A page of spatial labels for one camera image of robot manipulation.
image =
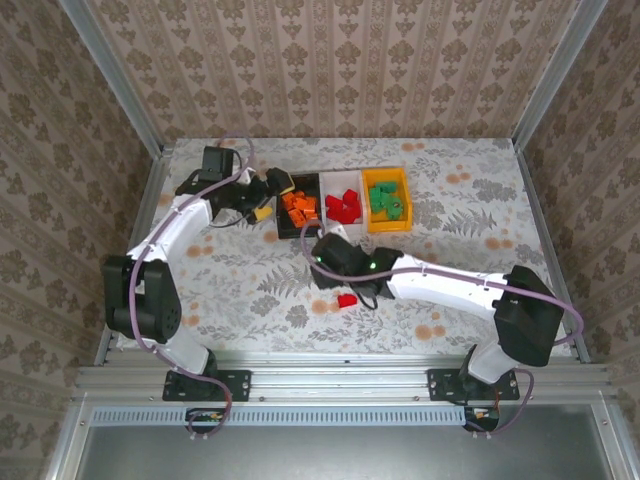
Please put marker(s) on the aluminium frame bar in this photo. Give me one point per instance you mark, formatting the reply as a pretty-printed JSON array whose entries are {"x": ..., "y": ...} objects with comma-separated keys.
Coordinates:
[
  {"x": 620, "y": 450},
  {"x": 70, "y": 450}
]

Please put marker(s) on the aluminium table side rail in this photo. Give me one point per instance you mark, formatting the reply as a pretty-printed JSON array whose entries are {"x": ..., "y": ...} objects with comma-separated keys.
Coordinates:
[
  {"x": 150, "y": 200},
  {"x": 540, "y": 210}
]

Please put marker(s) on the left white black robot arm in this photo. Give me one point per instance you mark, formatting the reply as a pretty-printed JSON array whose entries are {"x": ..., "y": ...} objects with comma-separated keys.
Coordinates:
[{"x": 150, "y": 310}]

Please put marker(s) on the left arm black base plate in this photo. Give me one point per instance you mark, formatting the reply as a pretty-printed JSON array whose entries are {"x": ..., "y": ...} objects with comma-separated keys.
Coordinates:
[{"x": 235, "y": 385}]

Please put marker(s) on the aluminium frame post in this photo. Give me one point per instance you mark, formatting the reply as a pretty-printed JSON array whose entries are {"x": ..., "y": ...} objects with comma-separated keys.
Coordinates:
[
  {"x": 560, "y": 75},
  {"x": 112, "y": 75}
]

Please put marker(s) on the grey metal sheet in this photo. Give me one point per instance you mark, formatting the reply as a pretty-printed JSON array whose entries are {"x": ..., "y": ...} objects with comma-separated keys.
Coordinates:
[{"x": 350, "y": 455}]

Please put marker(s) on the red lego brick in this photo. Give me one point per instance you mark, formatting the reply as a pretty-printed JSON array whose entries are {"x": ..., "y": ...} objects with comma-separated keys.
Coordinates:
[
  {"x": 354, "y": 211},
  {"x": 346, "y": 300},
  {"x": 334, "y": 202},
  {"x": 340, "y": 216},
  {"x": 350, "y": 196}
]

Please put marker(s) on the yellow plastic bin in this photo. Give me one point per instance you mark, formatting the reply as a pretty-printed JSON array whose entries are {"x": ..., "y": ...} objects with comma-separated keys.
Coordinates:
[{"x": 380, "y": 226}]

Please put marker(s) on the long aluminium mounting rail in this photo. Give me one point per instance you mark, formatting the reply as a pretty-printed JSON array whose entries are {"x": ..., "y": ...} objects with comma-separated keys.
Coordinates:
[{"x": 340, "y": 380}]

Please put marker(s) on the white plastic bin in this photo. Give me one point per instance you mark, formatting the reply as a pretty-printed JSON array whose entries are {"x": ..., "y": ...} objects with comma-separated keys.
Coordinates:
[{"x": 331, "y": 182}]

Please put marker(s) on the black plastic bin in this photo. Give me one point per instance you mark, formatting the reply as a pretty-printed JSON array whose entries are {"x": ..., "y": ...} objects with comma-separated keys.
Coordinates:
[{"x": 287, "y": 231}]

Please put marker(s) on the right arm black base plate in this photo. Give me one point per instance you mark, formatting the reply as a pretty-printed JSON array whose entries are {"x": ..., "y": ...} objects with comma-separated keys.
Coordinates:
[{"x": 442, "y": 385}]

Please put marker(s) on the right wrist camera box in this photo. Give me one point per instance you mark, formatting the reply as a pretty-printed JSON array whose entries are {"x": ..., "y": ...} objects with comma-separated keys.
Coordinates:
[{"x": 339, "y": 231}]

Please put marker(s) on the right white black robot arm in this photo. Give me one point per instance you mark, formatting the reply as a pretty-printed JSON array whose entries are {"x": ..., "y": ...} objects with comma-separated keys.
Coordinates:
[{"x": 525, "y": 320}]

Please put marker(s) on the floral tablecloth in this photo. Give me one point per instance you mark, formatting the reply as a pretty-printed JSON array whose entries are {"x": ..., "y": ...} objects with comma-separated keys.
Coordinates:
[{"x": 450, "y": 165}]

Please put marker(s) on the long orange lego brick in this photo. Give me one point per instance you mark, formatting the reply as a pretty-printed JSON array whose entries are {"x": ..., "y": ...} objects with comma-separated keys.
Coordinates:
[{"x": 304, "y": 205}]

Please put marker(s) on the round green lego piece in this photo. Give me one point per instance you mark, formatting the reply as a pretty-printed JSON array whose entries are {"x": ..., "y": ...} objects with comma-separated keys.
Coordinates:
[{"x": 396, "y": 206}]

